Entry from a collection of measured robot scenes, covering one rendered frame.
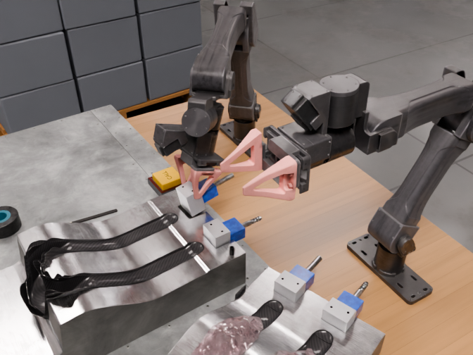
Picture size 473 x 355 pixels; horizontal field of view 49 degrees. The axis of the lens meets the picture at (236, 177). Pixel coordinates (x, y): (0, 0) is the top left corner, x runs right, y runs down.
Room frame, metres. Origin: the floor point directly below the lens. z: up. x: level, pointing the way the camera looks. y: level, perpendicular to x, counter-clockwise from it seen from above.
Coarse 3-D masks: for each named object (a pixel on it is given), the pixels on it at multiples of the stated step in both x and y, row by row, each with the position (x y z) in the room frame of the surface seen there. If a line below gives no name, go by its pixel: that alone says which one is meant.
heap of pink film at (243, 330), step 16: (224, 320) 0.56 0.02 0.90; (240, 320) 0.56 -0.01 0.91; (256, 320) 0.58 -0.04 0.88; (208, 336) 0.52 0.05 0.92; (224, 336) 0.51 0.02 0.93; (240, 336) 0.53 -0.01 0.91; (256, 336) 0.54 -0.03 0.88; (192, 352) 0.51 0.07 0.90; (208, 352) 0.49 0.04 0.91; (224, 352) 0.50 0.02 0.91; (240, 352) 0.50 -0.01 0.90; (288, 352) 0.50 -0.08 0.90; (304, 352) 0.52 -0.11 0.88
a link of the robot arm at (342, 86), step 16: (320, 80) 0.68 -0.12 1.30; (336, 80) 0.68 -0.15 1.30; (352, 80) 0.68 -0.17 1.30; (336, 96) 0.65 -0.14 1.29; (352, 96) 0.65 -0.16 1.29; (336, 112) 0.65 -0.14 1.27; (352, 112) 0.65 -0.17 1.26; (368, 112) 0.68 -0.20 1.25; (384, 128) 0.68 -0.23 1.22; (368, 144) 0.66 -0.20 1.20; (384, 144) 0.67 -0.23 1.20
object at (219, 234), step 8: (208, 224) 0.79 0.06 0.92; (216, 224) 0.79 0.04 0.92; (224, 224) 0.81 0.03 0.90; (232, 224) 0.81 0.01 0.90; (240, 224) 0.81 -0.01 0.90; (248, 224) 0.82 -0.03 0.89; (208, 232) 0.77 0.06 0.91; (216, 232) 0.77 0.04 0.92; (224, 232) 0.77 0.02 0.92; (232, 232) 0.78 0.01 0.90; (240, 232) 0.79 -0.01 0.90; (208, 240) 0.78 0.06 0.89; (216, 240) 0.75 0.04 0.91; (224, 240) 0.76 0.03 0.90; (216, 248) 0.75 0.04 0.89
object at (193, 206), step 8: (232, 176) 0.93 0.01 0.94; (184, 184) 0.90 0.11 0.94; (200, 184) 0.91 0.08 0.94; (216, 184) 0.91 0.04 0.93; (184, 192) 0.87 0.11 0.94; (192, 192) 0.86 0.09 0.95; (208, 192) 0.88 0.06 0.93; (216, 192) 0.89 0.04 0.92; (184, 200) 0.86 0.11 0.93; (192, 200) 0.85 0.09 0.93; (200, 200) 0.86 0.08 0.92; (208, 200) 0.88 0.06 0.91; (184, 208) 0.87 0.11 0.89; (192, 208) 0.85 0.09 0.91; (200, 208) 0.86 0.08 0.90
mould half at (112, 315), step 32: (64, 224) 0.79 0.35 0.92; (96, 224) 0.83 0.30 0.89; (128, 224) 0.83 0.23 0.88; (192, 224) 0.82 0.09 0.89; (64, 256) 0.69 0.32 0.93; (96, 256) 0.71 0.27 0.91; (128, 256) 0.73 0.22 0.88; (160, 256) 0.73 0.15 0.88; (224, 256) 0.73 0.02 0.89; (0, 288) 0.67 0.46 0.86; (96, 288) 0.62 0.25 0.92; (128, 288) 0.64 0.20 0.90; (160, 288) 0.65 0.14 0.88; (192, 288) 0.67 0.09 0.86; (224, 288) 0.71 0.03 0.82; (0, 320) 0.60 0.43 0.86; (32, 320) 0.60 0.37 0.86; (64, 320) 0.54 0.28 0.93; (96, 320) 0.56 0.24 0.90; (128, 320) 0.59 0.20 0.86; (160, 320) 0.63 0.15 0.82; (0, 352) 0.53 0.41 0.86; (32, 352) 0.53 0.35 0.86; (64, 352) 0.53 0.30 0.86; (96, 352) 0.56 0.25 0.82
